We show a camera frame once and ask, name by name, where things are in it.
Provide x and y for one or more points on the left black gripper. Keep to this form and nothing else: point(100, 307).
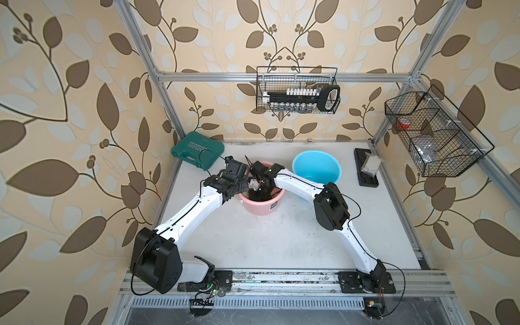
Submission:
point(245, 183)

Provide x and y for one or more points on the pink plastic bucket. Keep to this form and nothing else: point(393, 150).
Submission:
point(260, 208)

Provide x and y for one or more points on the blue plastic bucket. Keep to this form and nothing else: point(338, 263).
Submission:
point(317, 166)

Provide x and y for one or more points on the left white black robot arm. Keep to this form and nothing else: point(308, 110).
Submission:
point(156, 258)

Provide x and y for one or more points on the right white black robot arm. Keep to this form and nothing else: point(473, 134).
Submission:
point(332, 213)

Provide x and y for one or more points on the green plastic tool case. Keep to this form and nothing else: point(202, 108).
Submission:
point(198, 150)

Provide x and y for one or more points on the black socket set holder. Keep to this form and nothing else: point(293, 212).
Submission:
point(324, 99)

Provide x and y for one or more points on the black tray with plastic bag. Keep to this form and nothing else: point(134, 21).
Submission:
point(367, 167)

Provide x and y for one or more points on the silver foil bag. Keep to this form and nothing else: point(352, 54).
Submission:
point(426, 147)

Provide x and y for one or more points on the black wire basket back wall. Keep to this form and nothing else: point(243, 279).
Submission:
point(280, 78)

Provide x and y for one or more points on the black wire basket wall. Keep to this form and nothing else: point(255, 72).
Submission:
point(460, 143)
point(280, 78)

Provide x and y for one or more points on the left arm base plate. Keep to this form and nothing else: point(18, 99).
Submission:
point(219, 281)

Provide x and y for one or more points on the aluminium front rail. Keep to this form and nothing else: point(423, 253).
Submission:
point(324, 282)

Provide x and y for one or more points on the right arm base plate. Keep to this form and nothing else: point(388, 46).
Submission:
point(358, 283)

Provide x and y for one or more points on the black wire basket right wall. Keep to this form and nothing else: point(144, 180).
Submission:
point(460, 143)

